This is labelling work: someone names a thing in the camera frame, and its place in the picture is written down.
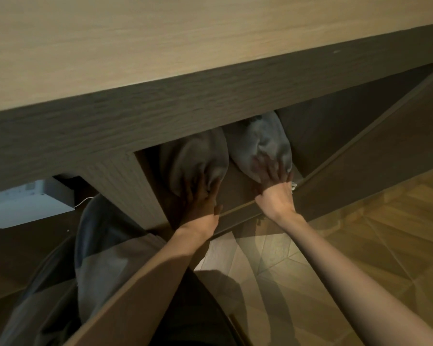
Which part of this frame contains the person's left hand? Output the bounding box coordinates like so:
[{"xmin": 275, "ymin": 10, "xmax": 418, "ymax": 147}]
[{"xmin": 175, "ymin": 173, "xmax": 224, "ymax": 244}]

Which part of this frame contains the black top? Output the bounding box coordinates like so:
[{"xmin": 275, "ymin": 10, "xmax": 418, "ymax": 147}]
[{"xmin": 148, "ymin": 268, "xmax": 239, "ymax": 346}]

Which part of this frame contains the white box device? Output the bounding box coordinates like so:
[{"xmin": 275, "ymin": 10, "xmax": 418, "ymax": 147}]
[{"xmin": 0, "ymin": 178, "xmax": 76, "ymax": 229}]

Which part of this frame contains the person's left forearm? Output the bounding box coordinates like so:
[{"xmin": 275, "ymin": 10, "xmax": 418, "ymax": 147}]
[{"xmin": 64, "ymin": 226, "xmax": 212, "ymax": 346}]

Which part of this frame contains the person's right hand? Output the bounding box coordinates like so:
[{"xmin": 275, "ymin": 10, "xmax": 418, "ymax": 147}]
[{"xmin": 252, "ymin": 156, "xmax": 298, "ymax": 224}]

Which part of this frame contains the beige drawstring bag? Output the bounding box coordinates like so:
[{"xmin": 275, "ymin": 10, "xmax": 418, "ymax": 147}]
[
  {"xmin": 223, "ymin": 111, "xmax": 298, "ymax": 193},
  {"xmin": 158, "ymin": 127, "xmax": 230, "ymax": 198}
]

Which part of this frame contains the person's right forearm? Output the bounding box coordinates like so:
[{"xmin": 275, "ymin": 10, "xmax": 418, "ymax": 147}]
[{"xmin": 280, "ymin": 212, "xmax": 433, "ymax": 346}]

